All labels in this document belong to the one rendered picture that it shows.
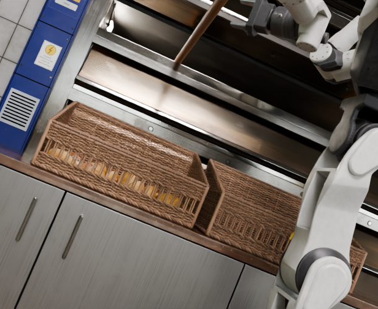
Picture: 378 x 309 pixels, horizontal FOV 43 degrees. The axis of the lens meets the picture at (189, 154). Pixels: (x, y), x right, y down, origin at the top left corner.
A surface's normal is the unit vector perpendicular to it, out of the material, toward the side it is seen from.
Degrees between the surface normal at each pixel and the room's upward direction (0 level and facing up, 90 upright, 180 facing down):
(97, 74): 70
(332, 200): 114
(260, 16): 90
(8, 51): 90
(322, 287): 90
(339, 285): 90
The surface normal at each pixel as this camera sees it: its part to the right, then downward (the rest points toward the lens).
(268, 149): 0.27, -0.33
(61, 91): 0.14, -0.02
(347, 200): 0.08, 0.41
